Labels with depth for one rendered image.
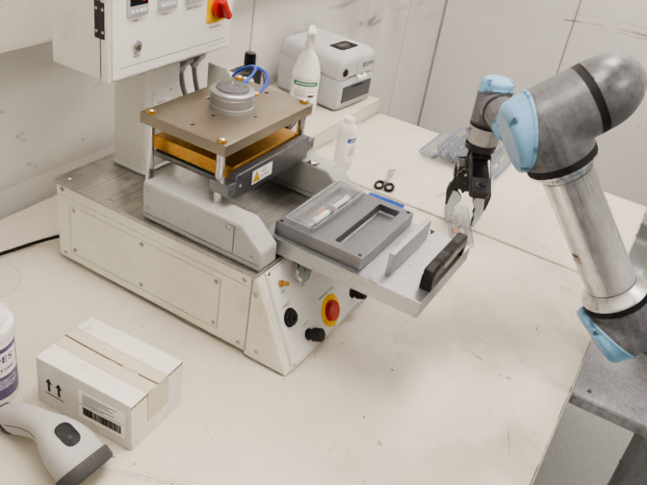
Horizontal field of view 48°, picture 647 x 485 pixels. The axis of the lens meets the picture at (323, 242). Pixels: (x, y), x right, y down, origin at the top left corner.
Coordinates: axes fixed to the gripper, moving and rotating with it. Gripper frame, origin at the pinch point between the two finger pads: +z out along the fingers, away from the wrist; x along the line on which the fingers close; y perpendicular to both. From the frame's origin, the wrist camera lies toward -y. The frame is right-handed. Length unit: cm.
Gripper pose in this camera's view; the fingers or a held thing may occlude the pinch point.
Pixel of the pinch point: (460, 221)
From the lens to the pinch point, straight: 178.9
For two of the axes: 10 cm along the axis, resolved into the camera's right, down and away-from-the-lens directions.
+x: -9.9, -1.7, 0.0
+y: 0.9, -5.2, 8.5
